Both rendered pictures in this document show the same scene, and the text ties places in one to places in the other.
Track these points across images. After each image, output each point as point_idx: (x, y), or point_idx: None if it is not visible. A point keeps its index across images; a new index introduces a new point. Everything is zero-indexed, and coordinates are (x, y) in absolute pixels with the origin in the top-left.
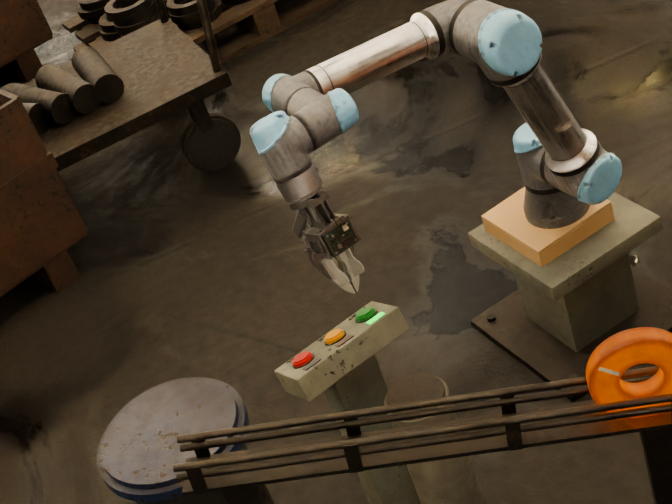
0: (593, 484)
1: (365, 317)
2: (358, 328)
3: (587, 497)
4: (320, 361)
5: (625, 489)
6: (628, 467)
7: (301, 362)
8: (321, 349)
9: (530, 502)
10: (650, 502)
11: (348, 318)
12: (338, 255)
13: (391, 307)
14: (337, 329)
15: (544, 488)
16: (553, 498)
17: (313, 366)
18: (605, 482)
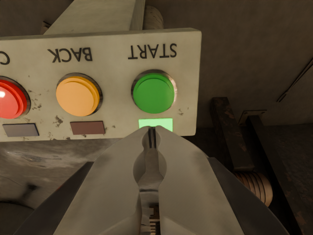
0: (230, 24)
1: (145, 111)
2: (122, 117)
3: (221, 28)
4: (36, 138)
5: (234, 39)
6: (249, 29)
7: (0, 116)
8: (46, 99)
9: (200, 5)
10: (232, 53)
11: (131, 46)
12: (160, 232)
13: (190, 124)
14: (88, 94)
15: (214, 3)
16: (210, 14)
17: (22, 138)
18: (234, 28)
